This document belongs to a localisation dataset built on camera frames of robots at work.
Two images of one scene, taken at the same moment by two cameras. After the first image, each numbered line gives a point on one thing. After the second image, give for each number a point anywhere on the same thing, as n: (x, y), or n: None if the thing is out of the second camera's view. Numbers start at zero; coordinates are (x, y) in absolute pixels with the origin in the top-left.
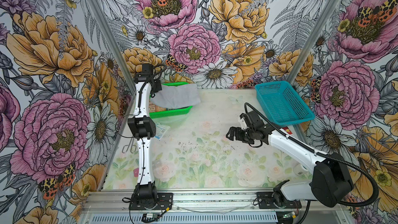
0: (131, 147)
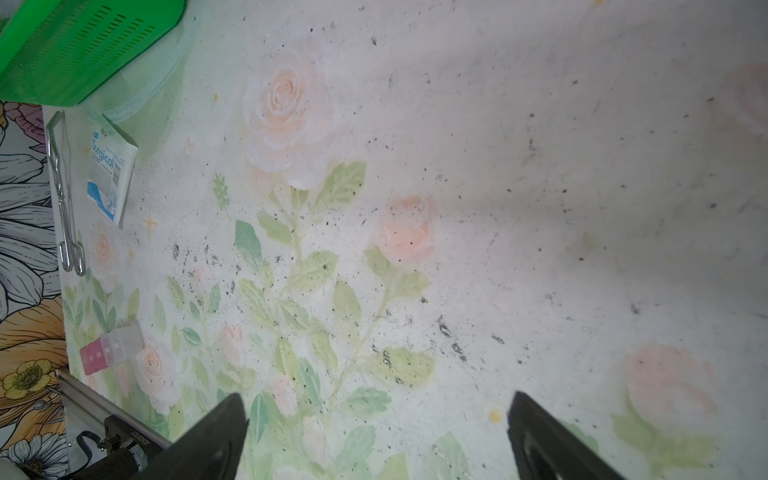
0: (70, 249)
